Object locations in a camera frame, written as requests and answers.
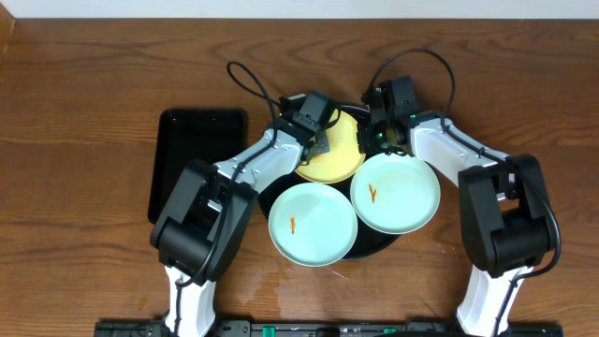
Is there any yellow plate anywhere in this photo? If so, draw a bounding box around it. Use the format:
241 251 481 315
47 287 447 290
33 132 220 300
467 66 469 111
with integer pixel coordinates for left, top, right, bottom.
296 110 366 183

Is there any mint plate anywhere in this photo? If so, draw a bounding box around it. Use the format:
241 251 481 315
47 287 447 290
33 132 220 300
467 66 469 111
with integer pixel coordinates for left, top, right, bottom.
350 154 441 235
268 183 358 267

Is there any yellow green sponge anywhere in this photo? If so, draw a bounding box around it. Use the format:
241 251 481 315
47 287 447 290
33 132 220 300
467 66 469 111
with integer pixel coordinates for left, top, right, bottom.
306 131 329 162

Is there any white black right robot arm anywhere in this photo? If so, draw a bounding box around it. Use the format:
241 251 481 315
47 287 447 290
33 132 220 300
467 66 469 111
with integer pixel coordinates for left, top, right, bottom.
360 81 562 336

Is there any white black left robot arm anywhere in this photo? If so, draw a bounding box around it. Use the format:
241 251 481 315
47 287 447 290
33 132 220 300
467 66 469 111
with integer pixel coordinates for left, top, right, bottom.
150 91 341 336

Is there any rectangular black tray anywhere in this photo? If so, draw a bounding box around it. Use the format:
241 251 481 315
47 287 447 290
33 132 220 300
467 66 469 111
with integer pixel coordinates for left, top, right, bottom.
147 108 247 223

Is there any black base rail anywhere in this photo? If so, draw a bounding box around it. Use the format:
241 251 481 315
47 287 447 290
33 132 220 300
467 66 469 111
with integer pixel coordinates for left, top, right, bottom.
94 319 563 337

